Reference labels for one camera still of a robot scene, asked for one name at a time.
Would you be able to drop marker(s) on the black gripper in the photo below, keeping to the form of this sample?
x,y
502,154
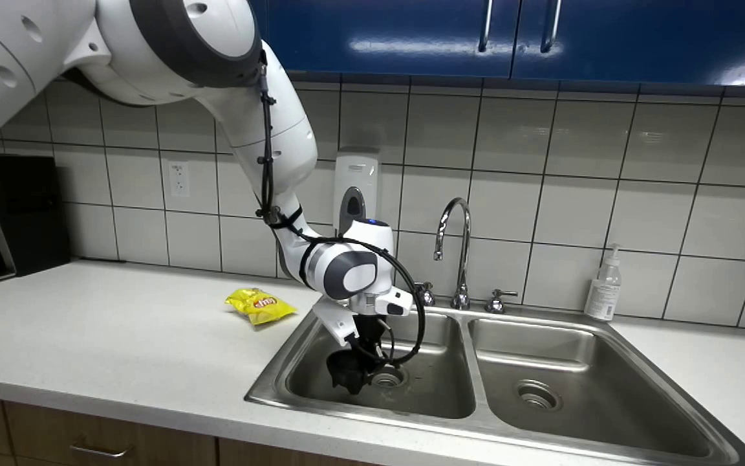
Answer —
x,y
368,335

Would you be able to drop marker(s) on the black bowl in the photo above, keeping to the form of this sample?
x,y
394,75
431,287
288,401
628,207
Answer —
x,y
346,374

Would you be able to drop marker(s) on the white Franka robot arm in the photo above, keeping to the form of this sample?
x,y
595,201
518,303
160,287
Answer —
x,y
157,41

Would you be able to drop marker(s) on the stainless steel double sink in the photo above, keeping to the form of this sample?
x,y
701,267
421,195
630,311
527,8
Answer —
x,y
518,379

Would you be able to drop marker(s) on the yellow chip bag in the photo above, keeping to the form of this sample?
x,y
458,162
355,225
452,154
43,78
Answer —
x,y
260,306

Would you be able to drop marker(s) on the chrome gooseneck faucet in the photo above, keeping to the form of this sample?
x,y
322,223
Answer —
x,y
461,249

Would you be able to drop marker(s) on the wooden drawer front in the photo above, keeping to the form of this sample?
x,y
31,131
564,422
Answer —
x,y
157,436

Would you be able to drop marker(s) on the clear pump soap bottle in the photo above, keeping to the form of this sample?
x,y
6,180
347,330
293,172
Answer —
x,y
603,287

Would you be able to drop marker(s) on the blue cabinet door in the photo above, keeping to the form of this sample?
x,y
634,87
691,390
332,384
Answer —
x,y
648,41
390,40

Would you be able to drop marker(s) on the black coffee maker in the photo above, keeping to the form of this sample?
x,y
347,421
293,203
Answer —
x,y
6,215

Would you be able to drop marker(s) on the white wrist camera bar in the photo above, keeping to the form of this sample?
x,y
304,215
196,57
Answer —
x,y
335,322

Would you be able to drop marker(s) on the white wall soap dispenser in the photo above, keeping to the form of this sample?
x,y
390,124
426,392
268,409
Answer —
x,y
361,184

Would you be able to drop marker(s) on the white wall outlet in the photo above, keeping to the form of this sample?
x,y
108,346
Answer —
x,y
176,180

